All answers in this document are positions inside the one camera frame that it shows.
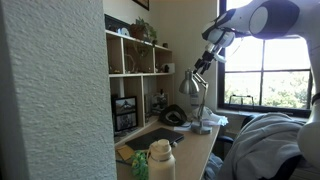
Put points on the small white round object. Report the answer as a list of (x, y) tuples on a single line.
[(174, 144)]

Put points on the plain white card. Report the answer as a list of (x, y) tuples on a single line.
[(170, 66)]

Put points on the black framed wall picture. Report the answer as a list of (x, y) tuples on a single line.
[(141, 3)]

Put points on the blue white wall sticker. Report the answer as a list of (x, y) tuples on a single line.
[(194, 101)]

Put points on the blue grey fabric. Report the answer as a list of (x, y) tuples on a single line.
[(211, 165)]

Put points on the light wooden shelf unit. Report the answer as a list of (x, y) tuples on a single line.
[(133, 75)]

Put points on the black double photo frame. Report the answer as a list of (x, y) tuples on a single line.
[(125, 106)]

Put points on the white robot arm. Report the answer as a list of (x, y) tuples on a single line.
[(276, 16)]

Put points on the grey hoodie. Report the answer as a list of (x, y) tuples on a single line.
[(260, 146)]

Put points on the white baseball cap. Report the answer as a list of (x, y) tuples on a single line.
[(206, 113)]

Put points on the small black picture frame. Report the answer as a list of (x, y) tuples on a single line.
[(111, 21)]

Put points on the dark grey laptop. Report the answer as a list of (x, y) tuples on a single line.
[(153, 138)]

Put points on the silver desk lamp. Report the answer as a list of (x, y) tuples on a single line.
[(189, 85)]

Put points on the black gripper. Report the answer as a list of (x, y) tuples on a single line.
[(207, 56)]

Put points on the green potted plant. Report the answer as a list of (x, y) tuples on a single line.
[(138, 31)]

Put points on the small dark jar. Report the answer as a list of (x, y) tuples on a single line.
[(165, 45)]

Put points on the cream water bottle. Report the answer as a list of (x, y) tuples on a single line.
[(161, 166)]

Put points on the stack of white papers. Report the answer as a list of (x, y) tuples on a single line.
[(218, 119)]

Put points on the yellow paper note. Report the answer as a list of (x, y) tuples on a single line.
[(126, 152)]

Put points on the small black figurine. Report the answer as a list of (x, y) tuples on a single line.
[(166, 68)]

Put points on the black chair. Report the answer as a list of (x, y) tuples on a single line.
[(286, 170)]

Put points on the dark window frame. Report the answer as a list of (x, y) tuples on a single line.
[(220, 83)]

